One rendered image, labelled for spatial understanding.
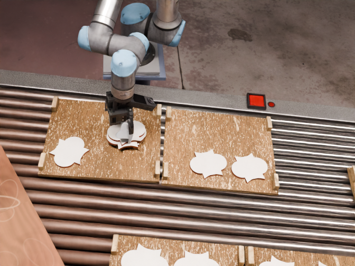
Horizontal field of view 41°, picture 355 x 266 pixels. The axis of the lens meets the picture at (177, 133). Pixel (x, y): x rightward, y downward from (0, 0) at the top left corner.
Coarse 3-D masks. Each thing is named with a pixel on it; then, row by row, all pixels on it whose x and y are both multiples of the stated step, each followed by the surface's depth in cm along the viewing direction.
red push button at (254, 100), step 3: (249, 96) 194; (252, 96) 194; (255, 96) 194; (258, 96) 194; (261, 96) 195; (249, 99) 193; (252, 99) 193; (255, 99) 193; (258, 99) 193; (261, 99) 193; (249, 102) 192; (252, 102) 192; (255, 102) 192; (258, 102) 192; (261, 102) 192; (252, 105) 191; (255, 105) 191; (258, 105) 191; (261, 105) 191
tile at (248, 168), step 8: (240, 160) 170; (248, 160) 170; (256, 160) 171; (232, 168) 167; (240, 168) 168; (248, 168) 168; (256, 168) 168; (264, 168) 169; (240, 176) 165; (248, 176) 166; (256, 176) 166
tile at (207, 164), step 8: (208, 152) 171; (192, 160) 167; (200, 160) 168; (208, 160) 168; (216, 160) 169; (224, 160) 169; (192, 168) 165; (200, 168) 166; (208, 168) 166; (216, 168) 166; (224, 168) 167; (208, 176) 164
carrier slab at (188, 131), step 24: (192, 120) 181; (216, 120) 182; (240, 120) 184; (264, 120) 185; (168, 144) 172; (192, 144) 173; (216, 144) 175; (240, 144) 176; (264, 144) 177; (240, 192) 164; (264, 192) 164
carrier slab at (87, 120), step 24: (72, 120) 174; (96, 120) 175; (144, 120) 178; (48, 144) 166; (96, 144) 168; (144, 144) 171; (48, 168) 159; (72, 168) 160; (96, 168) 162; (120, 168) 163; (144, 168) 164
